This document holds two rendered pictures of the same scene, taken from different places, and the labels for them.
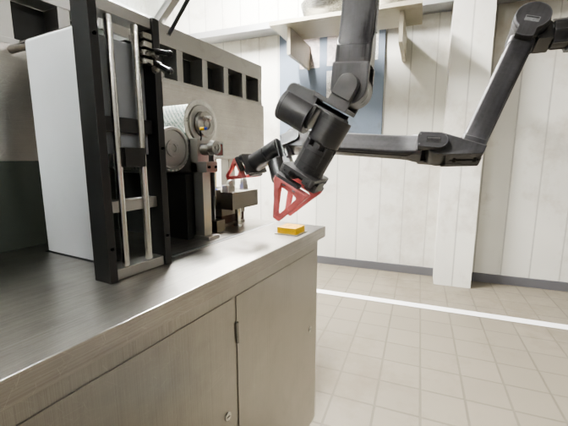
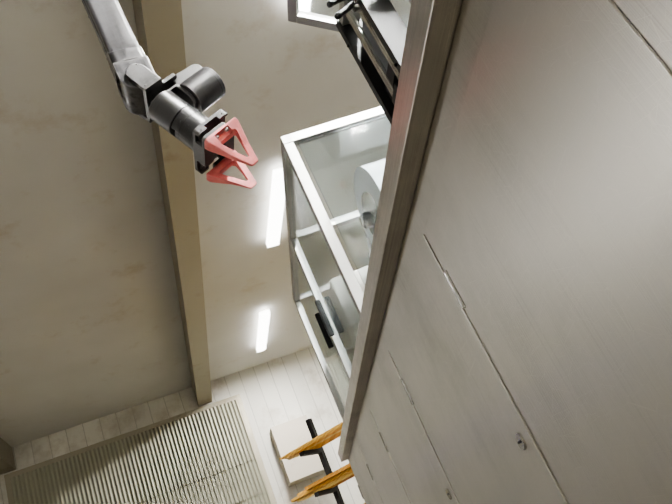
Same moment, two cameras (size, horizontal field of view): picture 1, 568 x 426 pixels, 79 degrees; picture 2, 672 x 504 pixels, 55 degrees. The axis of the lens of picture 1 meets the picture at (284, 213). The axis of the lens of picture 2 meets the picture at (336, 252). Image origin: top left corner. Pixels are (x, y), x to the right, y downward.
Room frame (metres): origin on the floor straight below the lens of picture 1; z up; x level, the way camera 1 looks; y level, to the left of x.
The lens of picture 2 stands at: (1.33, -0.51, 0.46)
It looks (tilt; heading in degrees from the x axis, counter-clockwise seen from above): 25 degrees up; 139
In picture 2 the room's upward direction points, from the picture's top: 25 degrees counter-clockwise
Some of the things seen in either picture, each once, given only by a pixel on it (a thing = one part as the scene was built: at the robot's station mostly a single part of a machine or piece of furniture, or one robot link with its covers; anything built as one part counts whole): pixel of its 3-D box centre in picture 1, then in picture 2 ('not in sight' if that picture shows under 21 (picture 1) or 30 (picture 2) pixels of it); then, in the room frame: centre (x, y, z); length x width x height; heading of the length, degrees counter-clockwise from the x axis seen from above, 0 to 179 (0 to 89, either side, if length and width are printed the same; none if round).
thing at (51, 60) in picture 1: (62, 150); not in sight; (0.87, 0.55, 1.17); 0.34 x 0.05 x 0.54; 62
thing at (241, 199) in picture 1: (203, 195); not in sight; (1.33, 0.31, 1.00); 0.40 x 0.16 x 0.06; 62
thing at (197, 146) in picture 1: (205, 189); not in sight; (1.04, 0.24, 1.05); 0.06 x 0.05 x 0.31; 62
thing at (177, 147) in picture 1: (143, 148); not in sight; (1.04, 0.42, 1.17); 0.26 x 0.12 x 0.12; 62
